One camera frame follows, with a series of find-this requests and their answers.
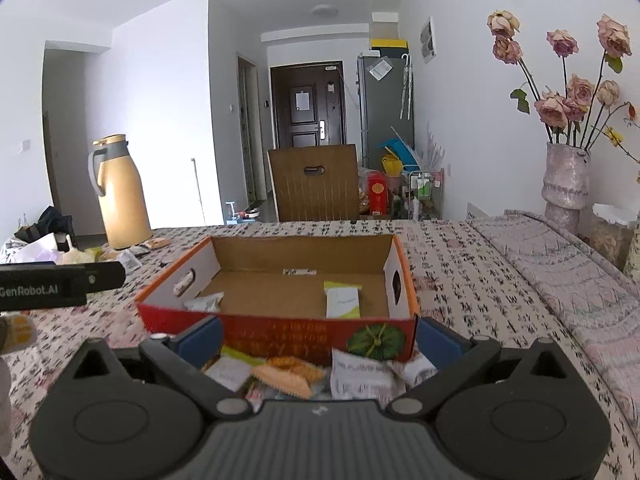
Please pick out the patterned pink sofa cover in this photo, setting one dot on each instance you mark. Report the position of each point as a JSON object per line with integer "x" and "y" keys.
{"x": 595, "y": 302}

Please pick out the red cardboard pumpkin box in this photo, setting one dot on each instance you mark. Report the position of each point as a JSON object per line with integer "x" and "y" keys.
{"x": 274, "y": 301}

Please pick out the red gift box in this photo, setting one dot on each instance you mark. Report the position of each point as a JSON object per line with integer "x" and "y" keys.
{"x": 377, "y": 194}

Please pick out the dried pink rose bouquet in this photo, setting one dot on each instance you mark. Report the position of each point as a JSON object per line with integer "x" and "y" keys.
{"x": 580, "y": 113}

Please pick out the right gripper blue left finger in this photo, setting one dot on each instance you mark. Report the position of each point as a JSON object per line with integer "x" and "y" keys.
{"x": 179, "y": 360}

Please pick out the dark brown entrance door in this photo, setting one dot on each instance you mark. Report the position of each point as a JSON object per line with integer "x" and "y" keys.
{"x": 308, "y": 104}

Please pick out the white green snack packet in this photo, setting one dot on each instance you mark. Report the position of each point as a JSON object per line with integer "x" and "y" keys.
{"x": 342, "y": 300}

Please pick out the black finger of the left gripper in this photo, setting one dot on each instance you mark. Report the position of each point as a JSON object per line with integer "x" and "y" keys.
{"x": 45, "y": 285}

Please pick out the calligraphy print tablecloth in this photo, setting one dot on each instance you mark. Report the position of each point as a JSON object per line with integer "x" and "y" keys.
{"x": 460, "y": 281}

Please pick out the orange cracker snack packet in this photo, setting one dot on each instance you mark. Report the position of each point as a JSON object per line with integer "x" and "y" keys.
{"x": 289, "y": 375}

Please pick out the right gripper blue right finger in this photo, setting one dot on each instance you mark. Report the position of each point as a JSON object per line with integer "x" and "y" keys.
{"x": 460, "y": 363}

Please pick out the pink textured flower vase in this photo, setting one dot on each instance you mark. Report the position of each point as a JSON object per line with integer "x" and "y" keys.
{"x": 565, "y": 186}

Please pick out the grey refrigerator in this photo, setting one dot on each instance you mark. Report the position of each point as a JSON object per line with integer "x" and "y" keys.
{"x": 385, "y": 98}

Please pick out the tan thermos jug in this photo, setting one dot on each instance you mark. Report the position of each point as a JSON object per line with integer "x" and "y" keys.
{"x": 117, "y": 183}

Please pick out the white printed snack packet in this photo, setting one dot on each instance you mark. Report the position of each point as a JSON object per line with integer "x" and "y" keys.
{"x": 356, "y": 378}

